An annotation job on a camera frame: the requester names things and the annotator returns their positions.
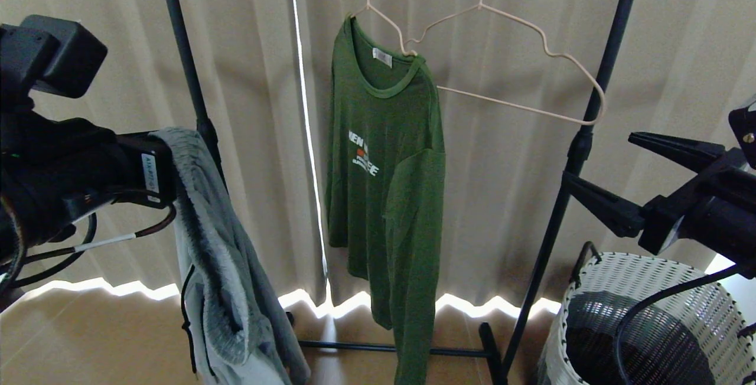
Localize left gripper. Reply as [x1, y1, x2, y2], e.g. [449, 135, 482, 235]
[0, 112, 178, 245]

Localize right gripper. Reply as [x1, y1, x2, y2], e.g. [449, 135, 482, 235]
[561, 130, 756, 267]

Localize pale grey shorts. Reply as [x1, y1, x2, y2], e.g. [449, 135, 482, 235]
[148, 127, 311, 385]

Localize pink clothes hanger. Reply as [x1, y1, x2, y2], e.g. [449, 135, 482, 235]
[403, 0, 607, 126]
[348, 0, 418, 58]

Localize green shirt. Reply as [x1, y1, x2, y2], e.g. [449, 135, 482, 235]
[326, 15, 447, 385]

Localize white laundry basket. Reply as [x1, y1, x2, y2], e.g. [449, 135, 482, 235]
[535, 242, 756, 385]

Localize black clothes rack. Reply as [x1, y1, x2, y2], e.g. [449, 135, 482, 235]
[9, 0, 756, 385]

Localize beige curtain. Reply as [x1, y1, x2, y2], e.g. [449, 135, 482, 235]
[0, 0, 756, 322]

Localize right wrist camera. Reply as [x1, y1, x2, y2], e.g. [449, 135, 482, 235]
[728, 99, 756, 168]

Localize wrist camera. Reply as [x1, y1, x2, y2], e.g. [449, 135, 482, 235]
[0, 15, 109, 114]
[728, 99, 756, 168]

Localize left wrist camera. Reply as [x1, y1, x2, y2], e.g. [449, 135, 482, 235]
[0, 15, 109, 114]

